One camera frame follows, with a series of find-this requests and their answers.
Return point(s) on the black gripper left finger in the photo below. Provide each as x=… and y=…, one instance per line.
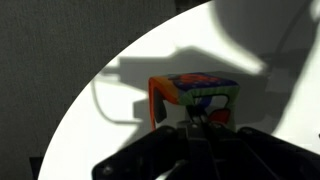
x=143, y=156

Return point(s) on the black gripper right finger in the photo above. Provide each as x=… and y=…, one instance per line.
x=260, y=156

